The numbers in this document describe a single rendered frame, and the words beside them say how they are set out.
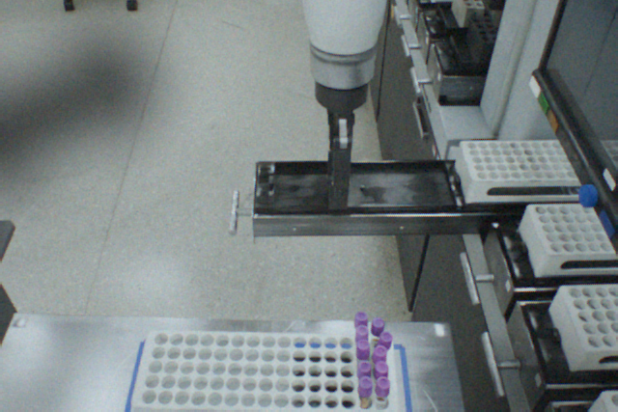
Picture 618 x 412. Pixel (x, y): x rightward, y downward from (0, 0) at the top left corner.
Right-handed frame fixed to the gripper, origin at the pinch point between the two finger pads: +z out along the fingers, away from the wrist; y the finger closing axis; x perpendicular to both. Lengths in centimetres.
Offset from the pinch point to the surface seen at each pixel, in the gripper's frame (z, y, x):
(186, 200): 84, 80, 46
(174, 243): 84, 60, 48
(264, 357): -2.3, -32.7, 10.9
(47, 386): 2, -34, 38
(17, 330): 2, -26, 45
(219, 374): -3.0, -35.2, 15.9
